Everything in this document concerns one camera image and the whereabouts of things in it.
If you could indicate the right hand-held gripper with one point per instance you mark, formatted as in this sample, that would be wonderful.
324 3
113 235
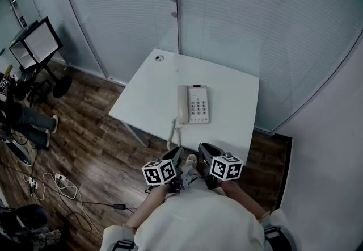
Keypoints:
225 169

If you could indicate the beige telephone handset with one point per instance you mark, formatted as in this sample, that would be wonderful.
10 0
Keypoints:
183 103

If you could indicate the black round stool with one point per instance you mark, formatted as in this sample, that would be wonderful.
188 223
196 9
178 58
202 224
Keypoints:
31 217

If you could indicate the white telephone base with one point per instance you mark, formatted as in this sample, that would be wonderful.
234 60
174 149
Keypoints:
199 108

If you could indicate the person's left forearm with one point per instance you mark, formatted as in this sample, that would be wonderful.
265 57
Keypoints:
147 207

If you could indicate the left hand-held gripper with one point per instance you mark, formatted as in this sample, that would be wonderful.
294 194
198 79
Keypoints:
158 173

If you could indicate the person's white shirt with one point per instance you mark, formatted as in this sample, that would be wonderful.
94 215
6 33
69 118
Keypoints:
198 221

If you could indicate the grey metal table leg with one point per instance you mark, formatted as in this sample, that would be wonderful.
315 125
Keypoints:
136 133

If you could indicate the white power strip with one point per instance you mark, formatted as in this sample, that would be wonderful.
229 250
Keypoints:
33 183

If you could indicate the black power adapter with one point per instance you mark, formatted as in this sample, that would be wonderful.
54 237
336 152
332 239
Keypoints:
119 206

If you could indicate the black round stand base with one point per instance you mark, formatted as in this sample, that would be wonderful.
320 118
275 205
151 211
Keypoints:
62 86

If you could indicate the camouflage fabric bag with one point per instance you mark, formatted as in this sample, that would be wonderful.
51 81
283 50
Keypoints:
46 238

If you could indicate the person's right forearm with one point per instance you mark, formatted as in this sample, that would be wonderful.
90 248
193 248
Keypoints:
244 198

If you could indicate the white oval floor device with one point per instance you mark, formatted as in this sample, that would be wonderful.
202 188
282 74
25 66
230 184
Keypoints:
20 154

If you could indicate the person's beige shoe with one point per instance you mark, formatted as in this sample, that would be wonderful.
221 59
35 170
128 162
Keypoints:
192 159

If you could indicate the black-framed white light box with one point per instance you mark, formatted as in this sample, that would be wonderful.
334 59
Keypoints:
38 41

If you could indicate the white table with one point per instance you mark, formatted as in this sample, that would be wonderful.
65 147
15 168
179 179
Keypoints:
147 96

